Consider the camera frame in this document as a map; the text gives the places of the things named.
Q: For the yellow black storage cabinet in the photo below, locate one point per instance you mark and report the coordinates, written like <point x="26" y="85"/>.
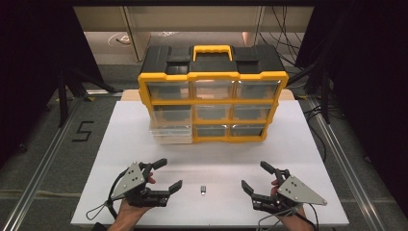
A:
<point x="211" y="65"/>

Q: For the clear plastic drawer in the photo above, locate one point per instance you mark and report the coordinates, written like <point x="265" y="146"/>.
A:
<point x="171" y="134"/>

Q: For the small silver metal plug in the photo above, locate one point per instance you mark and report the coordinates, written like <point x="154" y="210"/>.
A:
<point x="203" y="190"/>

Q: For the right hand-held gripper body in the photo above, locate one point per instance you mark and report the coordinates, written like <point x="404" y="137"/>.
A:
<point x="298" y="192"/>

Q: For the set of clear drawers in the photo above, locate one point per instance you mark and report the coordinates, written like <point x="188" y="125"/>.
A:
<point x="213" y="112"/>

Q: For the dark curtain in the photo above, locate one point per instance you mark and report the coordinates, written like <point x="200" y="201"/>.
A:
<point x="32" y="48"/>
<point x="369" y="64"/>

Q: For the person's right hand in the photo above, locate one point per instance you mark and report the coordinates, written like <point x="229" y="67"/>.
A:
<point x="293" y="218"/>

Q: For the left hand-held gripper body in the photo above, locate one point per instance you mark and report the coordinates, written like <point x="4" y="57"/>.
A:
<point x="130" y="181"/>

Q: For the person's left hand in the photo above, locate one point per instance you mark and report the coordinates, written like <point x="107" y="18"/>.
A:
<point x="130" y="213"/>

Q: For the aluminium floor rail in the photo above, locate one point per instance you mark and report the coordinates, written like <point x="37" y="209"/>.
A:
<point x="38" y="173"/>
<point x="344" y="166"/>

